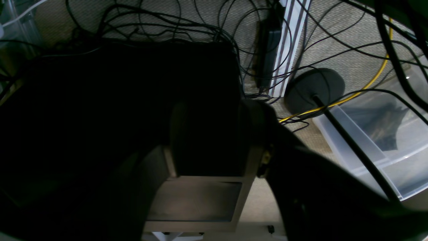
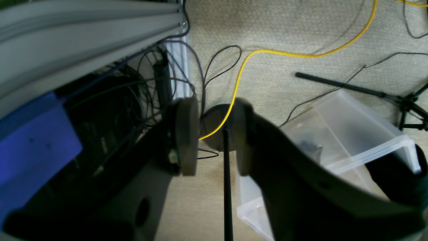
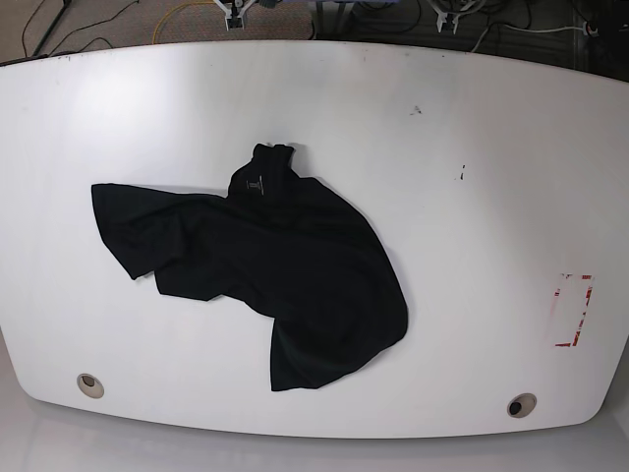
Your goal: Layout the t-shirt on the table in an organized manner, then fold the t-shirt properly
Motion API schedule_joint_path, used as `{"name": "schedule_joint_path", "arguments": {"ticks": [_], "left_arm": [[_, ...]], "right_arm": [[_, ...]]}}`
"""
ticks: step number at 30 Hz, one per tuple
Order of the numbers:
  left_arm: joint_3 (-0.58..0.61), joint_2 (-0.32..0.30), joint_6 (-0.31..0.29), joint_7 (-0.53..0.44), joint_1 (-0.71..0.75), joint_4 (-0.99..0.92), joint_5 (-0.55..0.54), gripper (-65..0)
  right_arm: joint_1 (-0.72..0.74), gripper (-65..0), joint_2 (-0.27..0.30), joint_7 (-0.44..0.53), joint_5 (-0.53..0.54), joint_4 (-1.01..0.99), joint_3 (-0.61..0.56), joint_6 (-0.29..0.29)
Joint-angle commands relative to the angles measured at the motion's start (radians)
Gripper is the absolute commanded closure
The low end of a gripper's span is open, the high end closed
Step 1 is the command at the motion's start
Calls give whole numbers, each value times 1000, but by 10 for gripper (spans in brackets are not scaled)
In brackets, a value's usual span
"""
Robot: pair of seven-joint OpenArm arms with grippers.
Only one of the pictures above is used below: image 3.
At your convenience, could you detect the black t-shirt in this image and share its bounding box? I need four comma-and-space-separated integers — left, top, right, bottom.
91, 145, 409, 391

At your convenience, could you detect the right table grommet hole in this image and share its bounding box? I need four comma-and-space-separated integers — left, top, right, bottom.
507, 392, 537, 419

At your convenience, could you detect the table grommet hole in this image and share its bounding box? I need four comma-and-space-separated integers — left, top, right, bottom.
507, 392, 537, 419
77, 374, 104, 399

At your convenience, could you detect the left table grommet hole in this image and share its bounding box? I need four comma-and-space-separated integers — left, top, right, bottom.
77, 374, 104, 399

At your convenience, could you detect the red tape marking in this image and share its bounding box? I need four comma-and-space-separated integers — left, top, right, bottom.
548, 273, 595, 348

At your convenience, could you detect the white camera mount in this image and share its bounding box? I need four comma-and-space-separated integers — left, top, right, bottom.
428, 0, 476, 34
213, 0, 257, 30

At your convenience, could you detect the white cable on floor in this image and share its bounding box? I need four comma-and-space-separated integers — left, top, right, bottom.
471, 22, 591, 53

